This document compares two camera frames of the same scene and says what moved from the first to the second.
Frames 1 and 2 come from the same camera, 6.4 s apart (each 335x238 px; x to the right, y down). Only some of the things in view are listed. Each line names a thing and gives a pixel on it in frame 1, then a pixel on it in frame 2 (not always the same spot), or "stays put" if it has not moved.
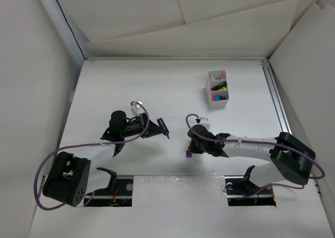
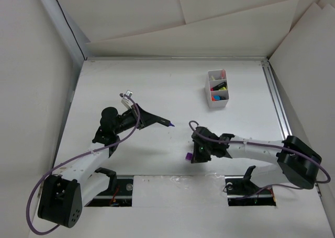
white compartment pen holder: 216,88 stays put
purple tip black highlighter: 163,127 → 164,121
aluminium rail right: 275,97 stays put
